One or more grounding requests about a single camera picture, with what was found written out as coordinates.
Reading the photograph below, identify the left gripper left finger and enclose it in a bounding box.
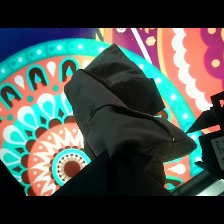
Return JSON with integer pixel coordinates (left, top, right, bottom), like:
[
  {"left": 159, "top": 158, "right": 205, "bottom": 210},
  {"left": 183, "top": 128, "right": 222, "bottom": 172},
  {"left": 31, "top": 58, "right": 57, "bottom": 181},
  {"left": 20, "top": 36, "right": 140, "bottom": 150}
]
[{"left": 0, "top": 159, "right": 27, "bottom": 197}]

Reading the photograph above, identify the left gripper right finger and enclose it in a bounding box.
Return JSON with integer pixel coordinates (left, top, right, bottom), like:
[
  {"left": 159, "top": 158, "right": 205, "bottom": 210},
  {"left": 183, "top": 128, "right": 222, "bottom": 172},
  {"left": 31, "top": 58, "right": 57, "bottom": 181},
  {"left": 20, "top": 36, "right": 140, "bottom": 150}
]
[{"left": 52, "top": 149, "right": 134, "bottom": 197}]

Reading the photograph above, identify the dark brown garment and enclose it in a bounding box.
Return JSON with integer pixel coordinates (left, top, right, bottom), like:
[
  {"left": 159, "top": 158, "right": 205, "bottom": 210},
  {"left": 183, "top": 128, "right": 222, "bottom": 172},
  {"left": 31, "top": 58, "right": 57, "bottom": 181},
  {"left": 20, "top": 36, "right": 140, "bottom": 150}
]
[{"left": 63, "top": 43, "right": 198, "bottom": 197}]

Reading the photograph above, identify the silver frame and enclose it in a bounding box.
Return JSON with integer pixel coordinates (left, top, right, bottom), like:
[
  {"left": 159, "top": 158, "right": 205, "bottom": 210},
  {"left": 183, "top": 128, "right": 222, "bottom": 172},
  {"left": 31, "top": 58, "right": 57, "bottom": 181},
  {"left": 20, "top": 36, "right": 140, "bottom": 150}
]
[{"left": 170, "top": 178, "right": 224, "bottom": 197}]

